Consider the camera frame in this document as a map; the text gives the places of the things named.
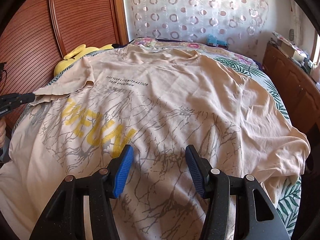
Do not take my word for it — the beige printed t-shirt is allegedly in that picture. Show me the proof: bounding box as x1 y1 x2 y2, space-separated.
0 44 311 240

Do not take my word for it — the person's left hand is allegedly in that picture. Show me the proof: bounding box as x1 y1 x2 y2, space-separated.
0 117 6 148

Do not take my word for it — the palm leaf bed sheet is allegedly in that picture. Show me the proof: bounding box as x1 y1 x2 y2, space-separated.
11 48 302 238

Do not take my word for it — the yellow Pikachu plush toy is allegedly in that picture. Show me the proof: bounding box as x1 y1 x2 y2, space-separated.
54 44 116 77

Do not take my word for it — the brown louvered wardrobe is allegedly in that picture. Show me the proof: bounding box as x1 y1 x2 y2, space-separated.
0 0 129 136

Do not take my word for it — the wooden side cabinet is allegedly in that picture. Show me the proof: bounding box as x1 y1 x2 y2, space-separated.
263 42 319 135

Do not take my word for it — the floral quilt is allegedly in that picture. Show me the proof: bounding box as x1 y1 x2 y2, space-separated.
130 37 259 69

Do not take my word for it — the window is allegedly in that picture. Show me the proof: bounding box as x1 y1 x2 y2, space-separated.
310 30 320 65

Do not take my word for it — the cardboard box on cabinet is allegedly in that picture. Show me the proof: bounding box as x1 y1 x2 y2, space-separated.
278 41 298 58

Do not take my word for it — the blue toy on headboard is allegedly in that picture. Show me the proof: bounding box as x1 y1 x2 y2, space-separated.
206 34 228 48

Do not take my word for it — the patterned window drape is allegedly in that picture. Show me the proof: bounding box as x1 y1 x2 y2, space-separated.
290 0 303 46

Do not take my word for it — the circle pattern wall curtain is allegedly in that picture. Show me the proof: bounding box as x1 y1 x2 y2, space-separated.
125 0 268 47

